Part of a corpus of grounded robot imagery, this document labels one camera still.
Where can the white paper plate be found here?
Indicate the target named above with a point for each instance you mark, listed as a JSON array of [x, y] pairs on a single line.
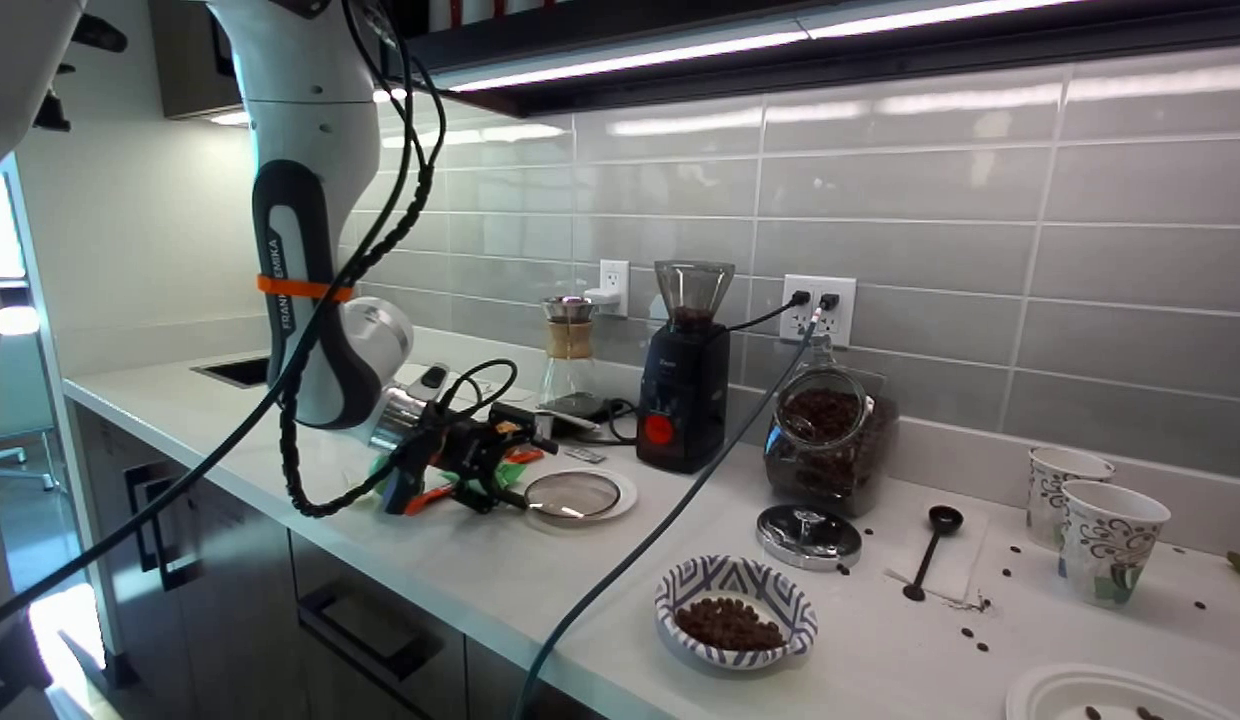
[[1045, 700]]

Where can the white wall outlet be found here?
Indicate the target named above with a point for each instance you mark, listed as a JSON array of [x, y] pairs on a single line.
[[817, 327], [614, 277]]

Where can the glass jar of coffee beans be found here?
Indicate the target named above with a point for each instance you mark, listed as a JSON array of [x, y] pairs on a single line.
[[824, 442]]

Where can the patterned bowl of coffee beans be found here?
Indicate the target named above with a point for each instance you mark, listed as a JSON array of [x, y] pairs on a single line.
[[735, 621]]

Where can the black kitchen scale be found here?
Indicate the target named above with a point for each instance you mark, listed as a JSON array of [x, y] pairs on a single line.
[[586, 411]]

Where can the black coffee grinder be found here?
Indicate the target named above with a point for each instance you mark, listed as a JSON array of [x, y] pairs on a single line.
[[686, 387]]

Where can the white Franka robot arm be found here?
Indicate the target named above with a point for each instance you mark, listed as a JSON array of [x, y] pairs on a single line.
[[315, 135]]

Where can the black coffee scoop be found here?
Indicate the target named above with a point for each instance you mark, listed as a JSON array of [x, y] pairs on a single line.
[[942, 521]]

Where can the grey base cabinet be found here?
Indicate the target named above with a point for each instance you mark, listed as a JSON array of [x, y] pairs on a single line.
[[245, 612]]

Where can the dark upper cabinet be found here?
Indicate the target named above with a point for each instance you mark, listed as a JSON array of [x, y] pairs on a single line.
[[782, 43]]

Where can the white paper napkin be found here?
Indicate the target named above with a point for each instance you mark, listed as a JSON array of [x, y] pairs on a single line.
[[975, 563]]

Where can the glass pour-over carafe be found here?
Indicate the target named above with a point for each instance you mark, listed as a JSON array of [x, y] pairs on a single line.
[[570, 342]]

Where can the patterned paper cup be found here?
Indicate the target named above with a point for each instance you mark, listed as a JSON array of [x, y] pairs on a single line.
[[1045, 485], [1108, 544]]

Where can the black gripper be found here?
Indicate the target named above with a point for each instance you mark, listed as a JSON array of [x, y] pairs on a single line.
[[447, 461]]

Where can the round metal jar lid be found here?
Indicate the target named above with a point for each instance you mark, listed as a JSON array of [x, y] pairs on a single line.
[[806, 539]]

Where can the white charger plug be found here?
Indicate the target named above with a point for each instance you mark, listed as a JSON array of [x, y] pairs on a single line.
[[604, 300]]

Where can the black cooktop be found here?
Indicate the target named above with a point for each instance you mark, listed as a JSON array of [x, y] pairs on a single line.
[[235, 370]]

